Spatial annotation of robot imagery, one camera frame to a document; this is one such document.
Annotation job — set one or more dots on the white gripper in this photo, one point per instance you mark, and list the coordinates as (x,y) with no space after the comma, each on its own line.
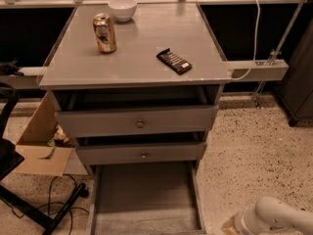
(243,221)

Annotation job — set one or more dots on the grey bottom drawer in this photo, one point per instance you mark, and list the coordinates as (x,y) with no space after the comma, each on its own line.
(146,199)

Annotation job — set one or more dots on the grey drawer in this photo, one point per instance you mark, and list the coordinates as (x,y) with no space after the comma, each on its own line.
(147,148)
(137,121)
(146,199)

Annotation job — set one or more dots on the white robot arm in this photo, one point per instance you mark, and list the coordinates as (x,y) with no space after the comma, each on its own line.
(269,216)

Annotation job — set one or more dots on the grey middle drawer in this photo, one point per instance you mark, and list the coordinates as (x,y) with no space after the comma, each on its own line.
(147,148)

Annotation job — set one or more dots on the grey drawer cabinet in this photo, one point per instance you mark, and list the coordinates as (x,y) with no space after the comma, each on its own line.
(80,78)

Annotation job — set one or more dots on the grey top drawer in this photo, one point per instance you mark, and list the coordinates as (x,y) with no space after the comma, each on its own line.
(137,121)

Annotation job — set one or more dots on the dark cabinet at right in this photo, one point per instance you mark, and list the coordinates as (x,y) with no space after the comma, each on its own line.
(296,90)

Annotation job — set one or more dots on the dark chocolate bar wrapper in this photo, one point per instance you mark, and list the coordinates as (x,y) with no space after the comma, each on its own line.
(173,61)

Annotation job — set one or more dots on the brown cardboard box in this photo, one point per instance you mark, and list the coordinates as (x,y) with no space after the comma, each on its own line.
(41,155)

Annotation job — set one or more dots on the gold soda can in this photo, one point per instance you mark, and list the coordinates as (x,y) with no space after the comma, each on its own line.
(104,32)

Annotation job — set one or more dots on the white ceramic bowl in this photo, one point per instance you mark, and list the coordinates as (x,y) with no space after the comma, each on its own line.
(123,10)

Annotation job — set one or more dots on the black object on beam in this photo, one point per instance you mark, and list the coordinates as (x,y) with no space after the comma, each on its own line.
(9,68)

